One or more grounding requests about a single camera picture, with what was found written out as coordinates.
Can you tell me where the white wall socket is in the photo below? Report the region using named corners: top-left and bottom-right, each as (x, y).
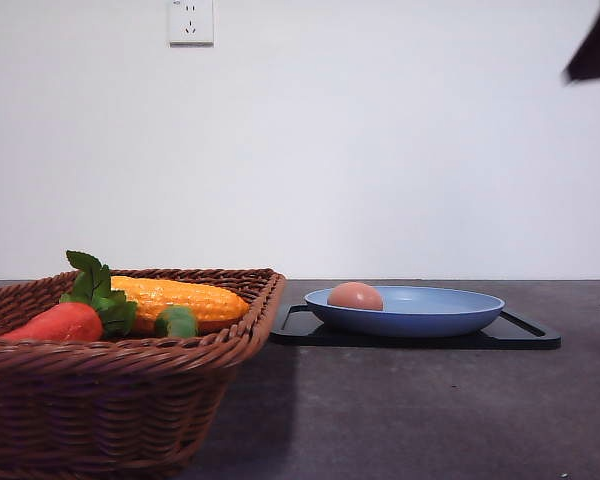
top-left (170, 0), bottom-right (214, 48)

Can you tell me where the brown egg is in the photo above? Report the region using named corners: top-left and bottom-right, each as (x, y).
top-left (328, 281), bottom-right (383, 311)

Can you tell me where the orange toy carrot with leaves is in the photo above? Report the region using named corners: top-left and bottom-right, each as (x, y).
top-left (0, 251), bottom-right (137, 342)

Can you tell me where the blue round plate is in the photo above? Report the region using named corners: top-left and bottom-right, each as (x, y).
top-left (304, 285), bottom-right (505, 338)

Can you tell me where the yellow toy corn cob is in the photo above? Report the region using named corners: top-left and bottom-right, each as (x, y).
top-left (111, 275), bottom-right (250, 338)

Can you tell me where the black rectangular tray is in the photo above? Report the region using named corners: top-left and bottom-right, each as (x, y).
top-left (269, 305), bottom-right (562, 350)

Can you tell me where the brown wicker basket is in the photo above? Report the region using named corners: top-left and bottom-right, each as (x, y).
top-left (0, 268), bottom-right (287, 480)

